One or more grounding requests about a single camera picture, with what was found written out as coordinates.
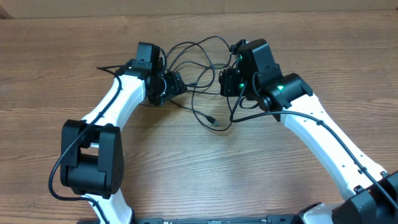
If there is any black USB cable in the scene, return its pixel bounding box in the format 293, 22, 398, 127
169, 62, 234, 132

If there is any black cable with barrel plug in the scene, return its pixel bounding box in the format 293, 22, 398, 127
164, 35, 237, 97

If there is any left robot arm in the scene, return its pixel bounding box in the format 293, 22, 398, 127
49, 42, 186, 223

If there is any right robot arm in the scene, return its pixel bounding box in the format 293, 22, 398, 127
219, 39, 397, 223

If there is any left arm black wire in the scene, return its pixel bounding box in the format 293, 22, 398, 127
48, 63, 131, 224

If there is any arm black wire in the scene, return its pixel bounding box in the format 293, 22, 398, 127
229, 73, 398, 212
48, 63, 131, 224

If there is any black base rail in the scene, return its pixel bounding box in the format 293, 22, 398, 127
130, 214, 304, 224

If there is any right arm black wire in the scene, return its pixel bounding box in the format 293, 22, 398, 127
229, 73, 398, 212

